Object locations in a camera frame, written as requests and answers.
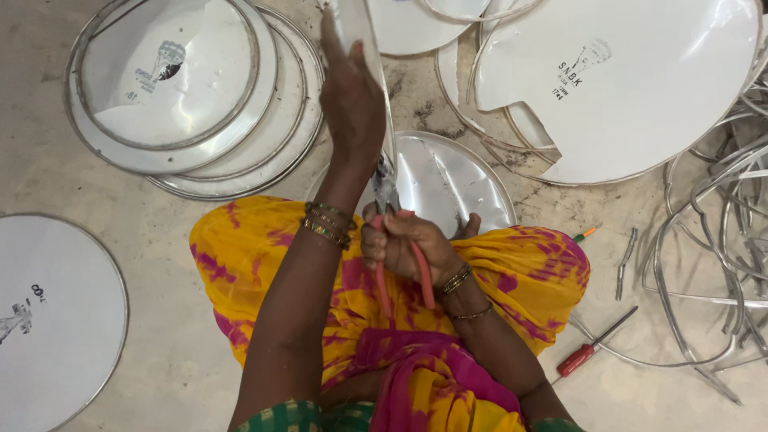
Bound person's left hand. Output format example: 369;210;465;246
319;8;388;176

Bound person's right hand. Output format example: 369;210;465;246
360;203;483;288

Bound clear drum head with hoop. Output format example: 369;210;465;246
317;0;401;211

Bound red handled cutting pliers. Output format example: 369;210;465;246
368;155;438;320

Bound torn drum head with hoop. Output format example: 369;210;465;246
434;35;564;168

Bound small printed white drum head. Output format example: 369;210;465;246
74;0;261;151

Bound silver drum head with hoop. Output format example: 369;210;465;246
306;131;518;241

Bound gold green wrist bangles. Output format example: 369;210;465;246
300;201;358;252

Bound large torn white drum head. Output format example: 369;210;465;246
472;0;764;186

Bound short bent metal strip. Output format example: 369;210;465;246
615;227;639;302

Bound heap of metal hoops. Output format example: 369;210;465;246
570;72;768;406

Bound thin gold bracelet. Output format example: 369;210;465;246
447;300;494;322

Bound red handled screwdriver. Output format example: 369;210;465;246
551;305;639;379

